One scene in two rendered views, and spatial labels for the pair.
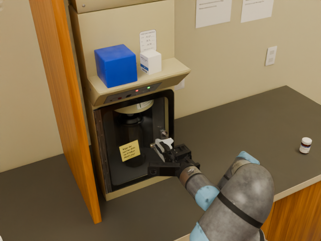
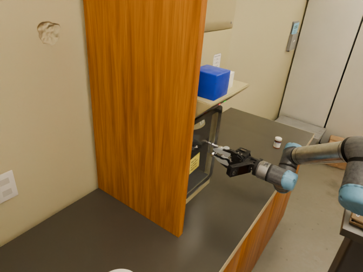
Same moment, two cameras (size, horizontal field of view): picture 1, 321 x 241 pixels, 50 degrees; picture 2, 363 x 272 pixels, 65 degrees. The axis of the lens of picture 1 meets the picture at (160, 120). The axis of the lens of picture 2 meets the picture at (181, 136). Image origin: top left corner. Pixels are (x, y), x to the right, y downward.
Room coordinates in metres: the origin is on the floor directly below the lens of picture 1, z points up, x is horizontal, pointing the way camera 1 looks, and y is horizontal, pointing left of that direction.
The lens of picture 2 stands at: (0.19, 0.70, 1.86)
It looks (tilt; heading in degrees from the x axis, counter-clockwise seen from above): 28 degrees down; 329
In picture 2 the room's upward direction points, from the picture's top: 5 degrees clockwise
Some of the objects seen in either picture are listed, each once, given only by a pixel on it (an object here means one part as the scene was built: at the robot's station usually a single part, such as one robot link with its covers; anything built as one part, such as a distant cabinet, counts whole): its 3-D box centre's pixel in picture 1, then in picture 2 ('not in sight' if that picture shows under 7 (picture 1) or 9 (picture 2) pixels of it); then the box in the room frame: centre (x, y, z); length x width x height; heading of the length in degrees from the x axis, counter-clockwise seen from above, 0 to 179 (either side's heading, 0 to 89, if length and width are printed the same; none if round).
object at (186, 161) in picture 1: (180, 162); (246, 162); (0.94, -0.07, 1.20); 0.12 x 0.09 x 0.08; 26
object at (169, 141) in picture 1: (165, 142); (224, 149); (1.03, -0.02, 1.22); 0.09 x 0.06 x 0.03; 26
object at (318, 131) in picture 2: not in sight; (295, 136); (2.33, -2.32, 0.17); 0.60 x 0.42 x 0.33; 24
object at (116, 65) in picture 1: (115, 65); (209, 82); (0.99, 0.13, 1.56); 0.10 x 0.10 x 0.09; 26
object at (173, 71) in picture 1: (140, 86); (217, 101); (1.02, 0.06, 1.46); 0.32 x 0.12 x 0.10; 116
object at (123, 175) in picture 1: (139, 143); (199, 155); (1.07, 0.08, 1.19); 0.30 x 0.01 x 0.40; 116
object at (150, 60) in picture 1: (150, 61); (225, 79); (1.04, 0.03, 1.54); 0.05 x 0.05 x 0.06; 34
